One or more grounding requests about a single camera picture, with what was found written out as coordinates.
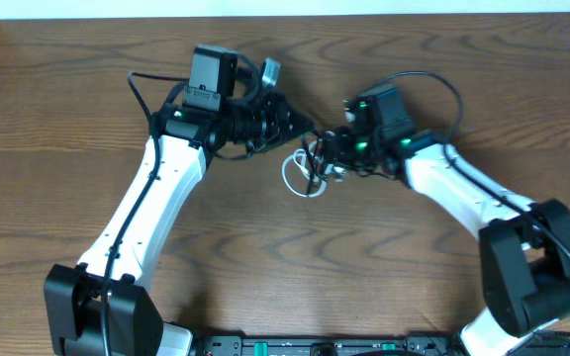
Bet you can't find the black usb cable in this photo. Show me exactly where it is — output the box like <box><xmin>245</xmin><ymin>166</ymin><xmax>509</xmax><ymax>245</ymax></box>
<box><xmin>298</xmin><ymin>129</ymin><xmax>331</xmax><ymax>197</ymax></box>

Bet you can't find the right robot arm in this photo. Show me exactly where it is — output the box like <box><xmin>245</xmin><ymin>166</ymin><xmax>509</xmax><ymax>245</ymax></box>
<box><xmin>319</xmin><ymin>84</ymin><xmax>570</xmax><ymax>355</ymax></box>

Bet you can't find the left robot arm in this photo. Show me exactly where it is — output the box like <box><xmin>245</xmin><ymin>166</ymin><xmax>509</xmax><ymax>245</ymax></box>
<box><xmin>44</xmin><ymin>44</ymin><xmax>313</xmax><ymax>355</ymax></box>

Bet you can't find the white usb cable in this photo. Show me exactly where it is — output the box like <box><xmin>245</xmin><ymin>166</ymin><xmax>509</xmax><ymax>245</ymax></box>
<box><xmin>281</xmin><ymin>140</ymin><xmax>348</xmax><ymax>199</ymax></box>

